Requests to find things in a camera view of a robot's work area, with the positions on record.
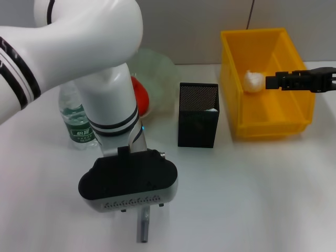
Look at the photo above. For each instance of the translucent green wavy fruit plate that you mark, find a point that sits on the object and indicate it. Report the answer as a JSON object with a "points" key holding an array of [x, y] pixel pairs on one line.
{"points": [[160, 78]]}

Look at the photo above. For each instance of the yellow plastic bin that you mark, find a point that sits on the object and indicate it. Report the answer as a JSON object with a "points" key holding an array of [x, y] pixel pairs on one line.
{"points": [[275, 115]]}

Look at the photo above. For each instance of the grey glitter pen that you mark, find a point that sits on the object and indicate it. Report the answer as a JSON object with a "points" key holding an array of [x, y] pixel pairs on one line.
{"points": [[143, 225]]}

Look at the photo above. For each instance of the black mesh pen holder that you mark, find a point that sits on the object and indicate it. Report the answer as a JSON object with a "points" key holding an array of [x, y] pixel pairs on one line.
{"points": [[197, 131]]}

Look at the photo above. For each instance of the white paper ball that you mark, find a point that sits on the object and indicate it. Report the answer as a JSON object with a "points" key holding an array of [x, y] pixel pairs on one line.
{"points": [[253, 82]]}

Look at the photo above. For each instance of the clear green-label water bottle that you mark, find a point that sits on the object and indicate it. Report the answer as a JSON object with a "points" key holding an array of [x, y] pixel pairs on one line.
{"points": [[76, 123]]}

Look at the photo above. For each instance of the red-orange toy orange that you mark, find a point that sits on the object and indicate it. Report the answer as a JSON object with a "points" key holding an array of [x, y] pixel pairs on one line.
{"points": [[143, 97]]}

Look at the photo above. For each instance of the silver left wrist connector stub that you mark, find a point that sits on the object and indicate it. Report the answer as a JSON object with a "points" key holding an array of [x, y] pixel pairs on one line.
{"points": [[162, 155]]}

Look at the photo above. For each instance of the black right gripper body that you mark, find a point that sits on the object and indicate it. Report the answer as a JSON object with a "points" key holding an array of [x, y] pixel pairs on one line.
{"points": [[324, 80]]}

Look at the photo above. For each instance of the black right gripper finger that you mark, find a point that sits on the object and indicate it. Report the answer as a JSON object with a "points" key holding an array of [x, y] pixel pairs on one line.
{"points": [[283, 81], [302, 71]]}

